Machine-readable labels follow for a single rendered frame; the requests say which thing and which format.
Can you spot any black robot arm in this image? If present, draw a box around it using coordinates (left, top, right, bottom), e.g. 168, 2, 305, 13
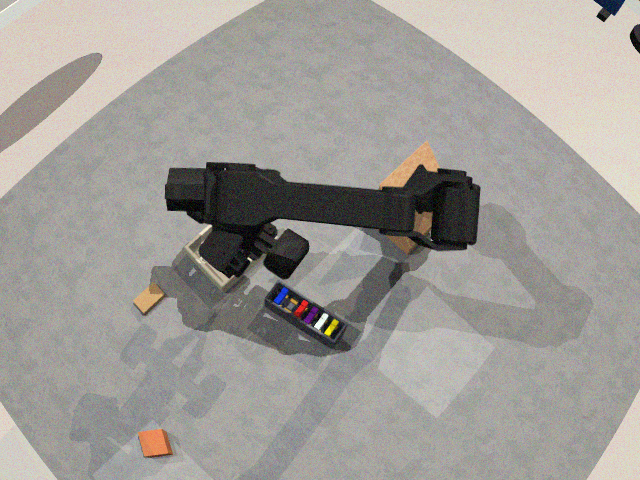
165, 162, 481, 279

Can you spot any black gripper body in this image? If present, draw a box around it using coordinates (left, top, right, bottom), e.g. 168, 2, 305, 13
186, 211, 309, 280

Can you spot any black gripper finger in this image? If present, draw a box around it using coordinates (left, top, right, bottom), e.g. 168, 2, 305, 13
247, 229, 278, 261

